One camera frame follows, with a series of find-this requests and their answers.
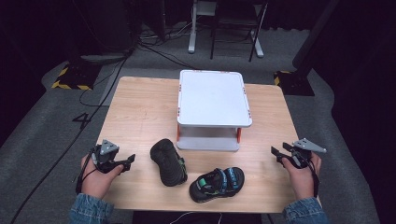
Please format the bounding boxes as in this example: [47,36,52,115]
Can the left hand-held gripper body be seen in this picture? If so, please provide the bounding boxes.
[92,139,126,175]

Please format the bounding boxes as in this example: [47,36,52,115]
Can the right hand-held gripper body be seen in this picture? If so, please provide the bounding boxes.
[281,137,328,170]

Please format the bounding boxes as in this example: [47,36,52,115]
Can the black child sandal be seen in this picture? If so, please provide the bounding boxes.
[188,166,246,204]
[149,138,189,188]

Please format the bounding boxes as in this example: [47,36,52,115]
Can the white two-tier shoe rack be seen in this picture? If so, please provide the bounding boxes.
[176,69,253,153]

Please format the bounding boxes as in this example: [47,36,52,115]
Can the person's right hand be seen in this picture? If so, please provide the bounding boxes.
[281,152,322,201]

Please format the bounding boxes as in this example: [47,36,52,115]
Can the person's left hand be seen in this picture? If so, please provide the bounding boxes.
[79,154,125,201]

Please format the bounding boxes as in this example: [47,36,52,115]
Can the black striped-edge floor plate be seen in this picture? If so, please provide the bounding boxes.
[50,60,103,91]
[273,70,316,97]

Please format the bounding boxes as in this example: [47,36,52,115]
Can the white desk leg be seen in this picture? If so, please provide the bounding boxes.
[252,28,265,59]
[187,0,201,55]

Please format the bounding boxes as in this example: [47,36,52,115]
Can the black slanted stand pole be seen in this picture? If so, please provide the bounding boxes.
[291,0,341,77]

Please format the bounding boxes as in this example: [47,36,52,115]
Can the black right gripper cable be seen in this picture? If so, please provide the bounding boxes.
[306,158,321,199]

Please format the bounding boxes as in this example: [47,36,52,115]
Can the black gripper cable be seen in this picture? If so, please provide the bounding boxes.
[306,158,321,199]
[75,148,96,196]

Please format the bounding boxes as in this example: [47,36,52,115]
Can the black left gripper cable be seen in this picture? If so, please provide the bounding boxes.
[75,148,96,196]

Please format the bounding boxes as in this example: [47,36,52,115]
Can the long black floor cable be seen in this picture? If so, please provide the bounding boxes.
[9,55,129,224]

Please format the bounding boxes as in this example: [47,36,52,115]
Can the thin white cable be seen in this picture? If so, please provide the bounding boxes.
[168,211,224,224]

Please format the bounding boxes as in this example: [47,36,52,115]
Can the bundle of floor cables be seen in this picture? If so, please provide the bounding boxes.
[136,21,194,50]

